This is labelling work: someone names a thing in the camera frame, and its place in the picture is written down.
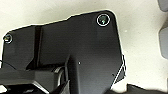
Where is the black robot body part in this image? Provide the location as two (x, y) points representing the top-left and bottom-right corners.
(126, 84), (168, 94)

